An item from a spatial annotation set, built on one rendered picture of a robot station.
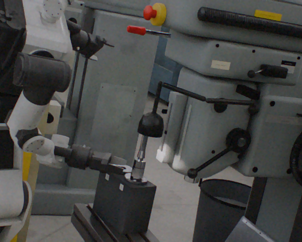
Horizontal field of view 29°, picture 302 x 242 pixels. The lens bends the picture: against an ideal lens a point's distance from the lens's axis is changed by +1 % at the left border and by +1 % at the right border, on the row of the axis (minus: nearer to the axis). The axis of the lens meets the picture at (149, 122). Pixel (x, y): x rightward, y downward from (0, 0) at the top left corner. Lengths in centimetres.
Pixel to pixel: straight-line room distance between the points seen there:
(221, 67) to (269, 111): 23
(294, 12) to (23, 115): 86
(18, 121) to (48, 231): 245
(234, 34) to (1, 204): 101
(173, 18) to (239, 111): 35
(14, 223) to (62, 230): 213
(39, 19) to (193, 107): 59
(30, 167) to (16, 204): 139
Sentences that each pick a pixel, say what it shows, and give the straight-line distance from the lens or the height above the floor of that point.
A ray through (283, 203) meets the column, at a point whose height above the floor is 122.
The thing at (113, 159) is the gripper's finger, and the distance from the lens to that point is 224.
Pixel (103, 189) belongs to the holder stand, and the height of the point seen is 104.
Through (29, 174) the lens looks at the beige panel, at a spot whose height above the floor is 61.
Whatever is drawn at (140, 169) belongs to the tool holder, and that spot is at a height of 117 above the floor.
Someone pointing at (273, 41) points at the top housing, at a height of 175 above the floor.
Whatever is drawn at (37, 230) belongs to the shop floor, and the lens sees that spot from 427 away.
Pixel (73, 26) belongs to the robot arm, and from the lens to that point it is 231.
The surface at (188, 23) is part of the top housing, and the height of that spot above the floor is 176.
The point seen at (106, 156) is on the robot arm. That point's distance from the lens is 217.
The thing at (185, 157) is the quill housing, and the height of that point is 138.
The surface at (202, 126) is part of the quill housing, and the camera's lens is 165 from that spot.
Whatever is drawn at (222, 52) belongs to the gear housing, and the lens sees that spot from 158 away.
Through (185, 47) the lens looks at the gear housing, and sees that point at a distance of 166.
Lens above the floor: 184
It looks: 13 degrees down
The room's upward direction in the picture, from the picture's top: 12 degrees clockwise
